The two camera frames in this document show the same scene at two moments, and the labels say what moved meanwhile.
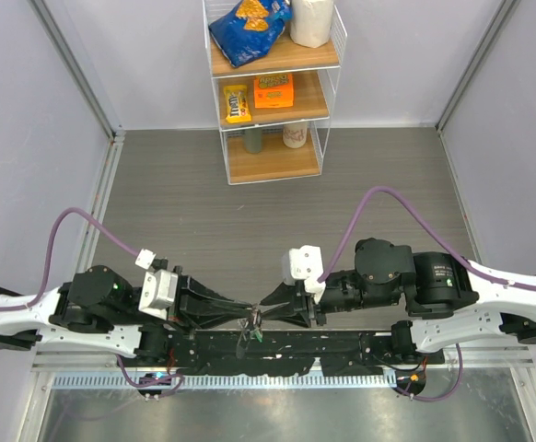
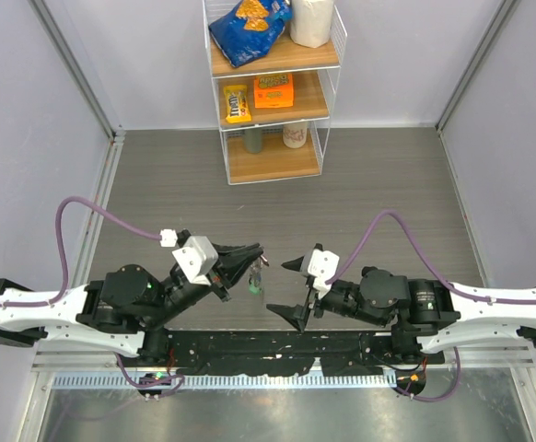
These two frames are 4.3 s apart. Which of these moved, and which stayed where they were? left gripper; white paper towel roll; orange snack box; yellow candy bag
Moved: left gripper
Stayed: white paper towel roll; yellow candy bag; orange snack box
